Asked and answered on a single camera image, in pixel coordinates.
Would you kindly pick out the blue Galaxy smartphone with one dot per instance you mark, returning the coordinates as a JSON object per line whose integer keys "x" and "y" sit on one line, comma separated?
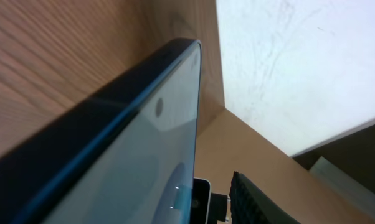
{"x": 125, "y": 154}

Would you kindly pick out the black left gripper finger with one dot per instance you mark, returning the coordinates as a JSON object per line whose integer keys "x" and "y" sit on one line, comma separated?
{"x": 249, "y": 205}

